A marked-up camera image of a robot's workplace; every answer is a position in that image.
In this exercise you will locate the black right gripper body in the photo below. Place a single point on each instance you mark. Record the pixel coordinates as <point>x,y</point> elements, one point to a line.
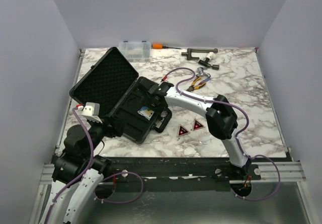
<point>152,104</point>

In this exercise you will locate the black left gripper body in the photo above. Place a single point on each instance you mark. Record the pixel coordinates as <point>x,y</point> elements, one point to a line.
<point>112,130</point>

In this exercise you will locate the blue playing card deck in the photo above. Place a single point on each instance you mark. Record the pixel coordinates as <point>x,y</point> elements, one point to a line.
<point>146,112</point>

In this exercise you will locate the black foam lined carry case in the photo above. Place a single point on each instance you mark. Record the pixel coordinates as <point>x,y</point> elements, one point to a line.
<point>113,83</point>

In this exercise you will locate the red triangle all-in button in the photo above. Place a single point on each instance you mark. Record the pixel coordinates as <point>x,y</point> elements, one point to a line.
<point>197,125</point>
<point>182,131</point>

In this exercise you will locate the clear round dealer button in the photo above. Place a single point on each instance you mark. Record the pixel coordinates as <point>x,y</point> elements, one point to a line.
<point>205,138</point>

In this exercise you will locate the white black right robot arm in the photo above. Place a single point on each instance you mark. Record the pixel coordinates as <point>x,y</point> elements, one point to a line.
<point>219,114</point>

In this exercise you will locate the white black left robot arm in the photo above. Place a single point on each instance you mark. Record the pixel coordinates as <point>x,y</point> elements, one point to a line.
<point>77,171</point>

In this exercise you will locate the clear plastic screw box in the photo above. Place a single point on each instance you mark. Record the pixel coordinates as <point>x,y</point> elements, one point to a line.
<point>135,50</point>

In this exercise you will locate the yellow black pliers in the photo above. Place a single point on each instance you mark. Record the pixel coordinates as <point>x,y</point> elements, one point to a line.
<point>198,83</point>

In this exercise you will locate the black metal puller tool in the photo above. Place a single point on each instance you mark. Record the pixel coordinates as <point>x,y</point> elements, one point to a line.
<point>190,51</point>

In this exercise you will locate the white cylinder connector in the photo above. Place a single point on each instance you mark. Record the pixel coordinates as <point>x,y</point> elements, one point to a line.
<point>210,55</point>

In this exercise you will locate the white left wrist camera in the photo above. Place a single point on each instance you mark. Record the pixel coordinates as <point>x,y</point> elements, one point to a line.
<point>91,112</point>

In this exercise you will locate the orange handle screwdriver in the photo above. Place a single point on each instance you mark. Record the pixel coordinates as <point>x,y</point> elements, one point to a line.
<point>160,46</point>

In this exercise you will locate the black T-handle tool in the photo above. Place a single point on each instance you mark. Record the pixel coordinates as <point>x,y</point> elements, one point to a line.
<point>206,64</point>

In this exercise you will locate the aluminium rail frame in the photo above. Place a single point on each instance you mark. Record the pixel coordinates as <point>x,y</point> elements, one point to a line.
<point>263,172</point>

